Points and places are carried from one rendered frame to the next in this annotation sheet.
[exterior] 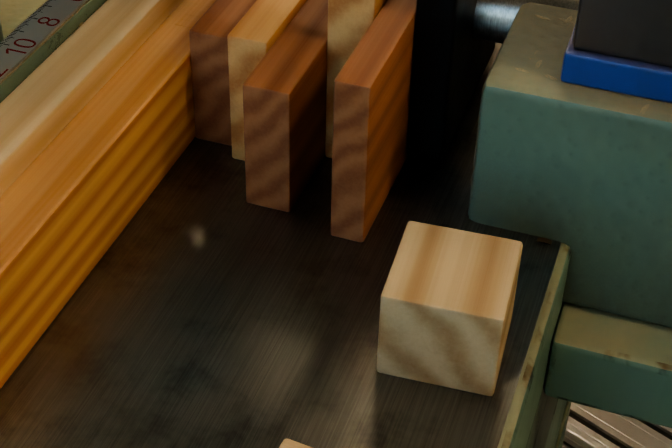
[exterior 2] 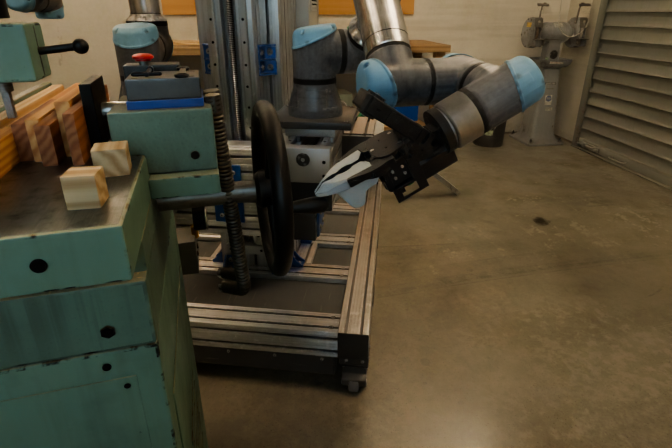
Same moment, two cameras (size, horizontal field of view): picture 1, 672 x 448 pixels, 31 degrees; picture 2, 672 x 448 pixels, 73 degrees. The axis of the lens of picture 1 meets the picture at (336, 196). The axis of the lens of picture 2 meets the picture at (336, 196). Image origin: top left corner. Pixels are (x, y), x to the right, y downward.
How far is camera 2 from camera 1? 32 cm
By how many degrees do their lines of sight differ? 33
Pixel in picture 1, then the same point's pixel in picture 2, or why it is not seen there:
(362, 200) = (80, 150)
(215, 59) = (21, 131)
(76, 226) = not seen: outside the picture
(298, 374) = not seen: hidden behind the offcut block
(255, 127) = (40, 139)
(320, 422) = not seen: hidden behind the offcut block
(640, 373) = (173, 181)
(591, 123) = (138, 116)
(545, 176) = (131, 136)
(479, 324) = (119, 151)
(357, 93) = (69, 116)
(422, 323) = (104, 156)
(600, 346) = (161, 178)
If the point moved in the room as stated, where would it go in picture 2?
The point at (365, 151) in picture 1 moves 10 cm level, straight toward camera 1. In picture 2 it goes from (76, 134) to (85, 153)
